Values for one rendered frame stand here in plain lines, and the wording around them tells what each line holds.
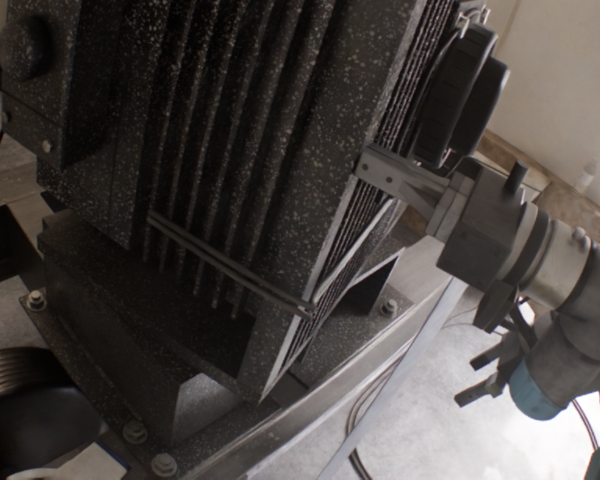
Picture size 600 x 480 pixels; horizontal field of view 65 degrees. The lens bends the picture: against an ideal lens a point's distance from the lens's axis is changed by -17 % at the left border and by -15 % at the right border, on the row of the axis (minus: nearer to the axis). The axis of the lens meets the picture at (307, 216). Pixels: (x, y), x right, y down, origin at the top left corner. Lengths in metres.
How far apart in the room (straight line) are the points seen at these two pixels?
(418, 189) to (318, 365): 0.66
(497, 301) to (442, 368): 1.74
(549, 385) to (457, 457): 1.46
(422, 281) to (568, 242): 0.97
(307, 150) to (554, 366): 0.32
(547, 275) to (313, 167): 0.23
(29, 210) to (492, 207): 1.07
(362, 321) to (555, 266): 0.79
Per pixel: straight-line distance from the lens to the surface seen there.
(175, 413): 0.80
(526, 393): 0.56
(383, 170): 0.48
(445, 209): 0.45
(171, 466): 0.87
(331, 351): 1.12
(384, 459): 1.85
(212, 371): 0.74
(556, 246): 0.47
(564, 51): 2.53
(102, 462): 0.89
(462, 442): 2.04
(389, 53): 0.45
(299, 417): 1.31
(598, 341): 0.51
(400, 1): 0.44
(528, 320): 0.97
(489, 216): 0.46
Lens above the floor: 1.47
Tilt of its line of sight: 34 degrees down
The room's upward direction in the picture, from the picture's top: 20 degrees clockwise
